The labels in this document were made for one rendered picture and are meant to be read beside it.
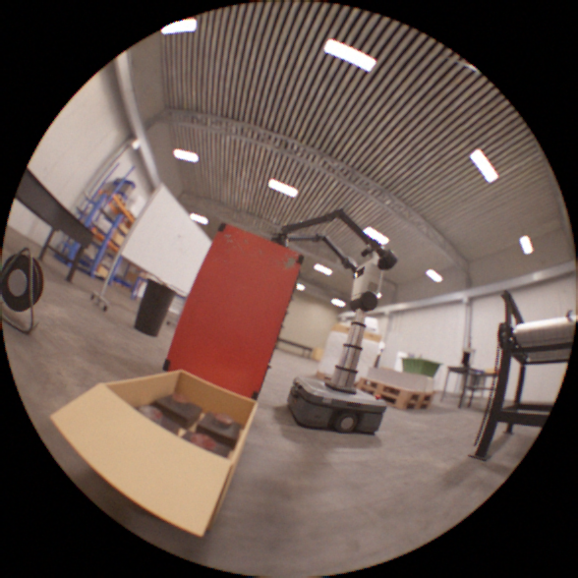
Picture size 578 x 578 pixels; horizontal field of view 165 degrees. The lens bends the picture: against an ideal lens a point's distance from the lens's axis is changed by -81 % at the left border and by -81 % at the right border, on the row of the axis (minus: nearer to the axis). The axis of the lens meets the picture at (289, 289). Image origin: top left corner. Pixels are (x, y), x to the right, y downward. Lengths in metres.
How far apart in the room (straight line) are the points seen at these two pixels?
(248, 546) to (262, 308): 0.90
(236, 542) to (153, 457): 0.29
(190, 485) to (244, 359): 0.70
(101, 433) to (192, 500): 0.18
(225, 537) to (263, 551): 0.09
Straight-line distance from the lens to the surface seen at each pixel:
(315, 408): 1.30
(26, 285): 1.23
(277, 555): 0.57
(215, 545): 0.55
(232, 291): 0.95
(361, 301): 1.57
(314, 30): 8.11
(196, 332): 0.95
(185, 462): 0.38
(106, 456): 0.40
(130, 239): 3.10
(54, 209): 3.28
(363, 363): 4.52
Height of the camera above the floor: 0.48
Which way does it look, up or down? 16 degrees up
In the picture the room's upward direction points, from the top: 18 degrees clockwise
